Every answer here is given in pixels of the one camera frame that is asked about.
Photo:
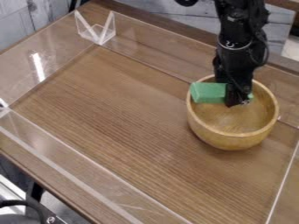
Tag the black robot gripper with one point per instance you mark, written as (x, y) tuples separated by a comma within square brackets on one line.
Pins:
[(235, 63)]

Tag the green rectangular block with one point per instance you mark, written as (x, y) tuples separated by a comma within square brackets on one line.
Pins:
[(207, 92)]

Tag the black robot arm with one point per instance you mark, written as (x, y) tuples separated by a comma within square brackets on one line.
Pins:
[(241, 19)]

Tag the brown wooden bowl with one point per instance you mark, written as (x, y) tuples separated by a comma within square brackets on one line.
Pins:
[(236, 128)]

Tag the black table leg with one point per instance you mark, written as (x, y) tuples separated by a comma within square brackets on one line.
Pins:
[(35, 191)]

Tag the black metal base bracket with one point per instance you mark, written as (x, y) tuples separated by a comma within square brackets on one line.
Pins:
[(47, 216)]

